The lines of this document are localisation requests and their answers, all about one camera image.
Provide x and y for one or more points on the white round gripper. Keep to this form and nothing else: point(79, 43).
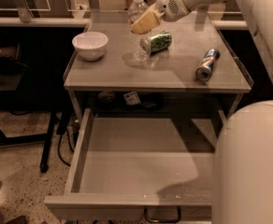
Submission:
point(169, 4)

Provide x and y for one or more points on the clear plastic water bottle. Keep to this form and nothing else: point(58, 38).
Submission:
point(137, 8)

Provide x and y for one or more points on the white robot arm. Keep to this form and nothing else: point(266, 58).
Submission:
point(243, 162)

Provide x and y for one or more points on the grey metal counter cabinet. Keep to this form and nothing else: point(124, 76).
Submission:
point(170, 71)

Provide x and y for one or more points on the white tag under counter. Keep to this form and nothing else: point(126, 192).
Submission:
point(131, 98)

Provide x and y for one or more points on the dark round object under counter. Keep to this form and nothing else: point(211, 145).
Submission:
point(106, 98)

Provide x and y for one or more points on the open grey metal drawer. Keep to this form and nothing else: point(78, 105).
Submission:
point(122, 165)

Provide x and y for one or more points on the crushed green soda can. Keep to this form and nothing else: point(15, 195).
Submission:
point(156, 43)

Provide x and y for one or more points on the white ceramic bowl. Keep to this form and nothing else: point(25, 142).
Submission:
point(91, 46)

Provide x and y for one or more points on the blue silver energy drink can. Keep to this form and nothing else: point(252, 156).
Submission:
point(205, 68)

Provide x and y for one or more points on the black side table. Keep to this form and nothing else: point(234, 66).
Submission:
point(32, 87)

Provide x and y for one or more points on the black drawer handle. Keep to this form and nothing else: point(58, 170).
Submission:
point(162, 215)

